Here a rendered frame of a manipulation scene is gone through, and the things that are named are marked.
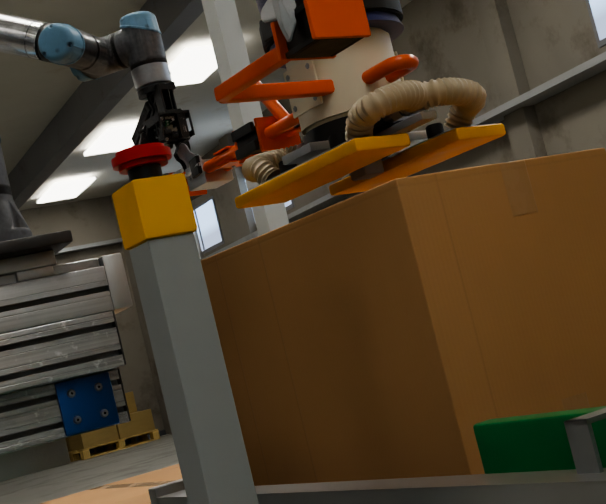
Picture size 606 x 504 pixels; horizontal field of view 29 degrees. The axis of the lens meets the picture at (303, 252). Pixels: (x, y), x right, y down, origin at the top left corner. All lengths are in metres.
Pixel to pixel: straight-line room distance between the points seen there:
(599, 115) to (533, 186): 8.51
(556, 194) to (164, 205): 0.58
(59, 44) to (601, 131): 8.16
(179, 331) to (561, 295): 0.56
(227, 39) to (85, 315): 4.07
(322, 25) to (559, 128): 9.15
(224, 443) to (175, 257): 0.22
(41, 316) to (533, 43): 9.07
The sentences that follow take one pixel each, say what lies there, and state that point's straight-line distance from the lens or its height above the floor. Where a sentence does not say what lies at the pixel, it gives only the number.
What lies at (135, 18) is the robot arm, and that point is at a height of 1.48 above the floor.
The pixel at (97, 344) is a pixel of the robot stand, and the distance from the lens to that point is 1.88.
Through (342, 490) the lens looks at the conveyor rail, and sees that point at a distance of 1.42.
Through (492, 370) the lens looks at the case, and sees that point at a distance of 1.50.
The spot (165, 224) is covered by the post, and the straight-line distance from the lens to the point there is 1.32.
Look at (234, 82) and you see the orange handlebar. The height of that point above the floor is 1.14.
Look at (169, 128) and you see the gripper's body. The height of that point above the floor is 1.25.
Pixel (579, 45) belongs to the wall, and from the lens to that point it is 10.23.
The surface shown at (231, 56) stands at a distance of 5.83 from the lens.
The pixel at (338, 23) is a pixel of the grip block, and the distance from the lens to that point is 1.42.
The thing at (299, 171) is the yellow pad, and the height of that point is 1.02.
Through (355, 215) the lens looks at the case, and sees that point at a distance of 1.53.
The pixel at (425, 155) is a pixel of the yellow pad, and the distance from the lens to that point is 1.79.
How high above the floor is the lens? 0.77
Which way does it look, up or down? 5 degrees up
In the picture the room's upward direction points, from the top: 14 degrees counter-clockwise
